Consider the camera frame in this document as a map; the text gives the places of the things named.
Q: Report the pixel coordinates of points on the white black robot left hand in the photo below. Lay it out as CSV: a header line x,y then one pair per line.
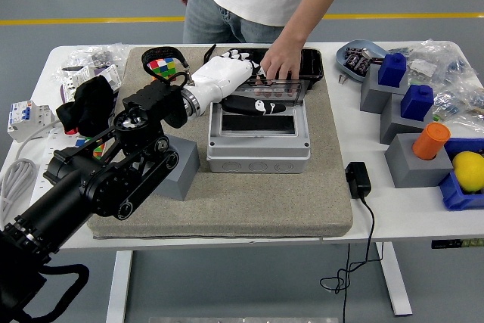
x,y
219,77

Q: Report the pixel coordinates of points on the person's left hand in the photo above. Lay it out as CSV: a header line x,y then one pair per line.
x,y
283,62

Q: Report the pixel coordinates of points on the clear hinged box lid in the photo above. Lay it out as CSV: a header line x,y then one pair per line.
x,y
295,92

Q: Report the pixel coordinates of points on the grey block with round hole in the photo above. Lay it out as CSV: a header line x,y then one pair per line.
x,y
185,171
416,171

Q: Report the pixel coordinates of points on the person's left forearm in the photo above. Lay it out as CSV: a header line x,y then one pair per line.
x,y
304,26

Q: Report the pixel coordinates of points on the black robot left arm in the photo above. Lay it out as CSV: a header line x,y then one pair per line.
x,y
94,183

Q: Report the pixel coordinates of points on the grey electrical junction box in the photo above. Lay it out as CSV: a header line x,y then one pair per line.
x,y
257,149

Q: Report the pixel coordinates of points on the blue square battery block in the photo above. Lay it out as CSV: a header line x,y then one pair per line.
x,y
392,71
416,103

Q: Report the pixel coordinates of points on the orange cylinder battery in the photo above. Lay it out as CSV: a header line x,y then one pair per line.
x,y
431,143

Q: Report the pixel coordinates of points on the black plastic tray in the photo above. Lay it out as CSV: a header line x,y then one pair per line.
x,y
312,66

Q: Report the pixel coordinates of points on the large colourful puzzle cube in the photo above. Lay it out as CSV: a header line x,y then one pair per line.
x,y
162,67

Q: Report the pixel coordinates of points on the small metal screws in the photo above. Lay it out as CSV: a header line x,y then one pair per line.
x,y
342,79

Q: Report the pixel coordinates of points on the light blue dish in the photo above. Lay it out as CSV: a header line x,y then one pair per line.
x,y
346,69

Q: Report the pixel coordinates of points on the dark purple packet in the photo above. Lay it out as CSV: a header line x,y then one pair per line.
x,y
351,59
363,65

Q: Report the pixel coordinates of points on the grey square holder block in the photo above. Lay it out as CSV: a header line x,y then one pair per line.
x,y
372,98
397,128

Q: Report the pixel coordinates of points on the clear bag of screws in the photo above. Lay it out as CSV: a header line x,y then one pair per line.
x,y
98,56

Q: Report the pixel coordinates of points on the grey-brown mat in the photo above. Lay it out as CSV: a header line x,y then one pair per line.
x,y
246,205

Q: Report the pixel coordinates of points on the black cloth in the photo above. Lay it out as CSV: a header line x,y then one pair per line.
x,y
87,103

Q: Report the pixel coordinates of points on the black power adapter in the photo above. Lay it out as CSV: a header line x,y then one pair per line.
x,y
358,179

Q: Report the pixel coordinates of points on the small colourful puzzle cube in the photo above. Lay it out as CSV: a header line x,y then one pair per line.
x,y
99,151

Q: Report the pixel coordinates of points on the clear bag of components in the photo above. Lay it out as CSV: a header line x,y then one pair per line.
x,y
457,103
435,58

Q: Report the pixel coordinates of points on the white power strip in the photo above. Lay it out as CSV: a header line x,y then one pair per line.
x,y
56,137

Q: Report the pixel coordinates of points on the white circuit breaker blue switches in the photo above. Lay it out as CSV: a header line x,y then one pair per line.
x,y
22,115

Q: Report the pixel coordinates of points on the yellow lemon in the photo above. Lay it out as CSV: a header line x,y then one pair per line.
x,y
469,171

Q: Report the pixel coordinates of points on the blue storage bin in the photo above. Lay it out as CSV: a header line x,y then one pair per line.
x,y
457,196

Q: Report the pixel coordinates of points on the white table leg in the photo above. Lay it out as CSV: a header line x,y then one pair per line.
x,y
395,281
119,285

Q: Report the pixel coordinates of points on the black table control panel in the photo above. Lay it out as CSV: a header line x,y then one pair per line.
x,y
453,244

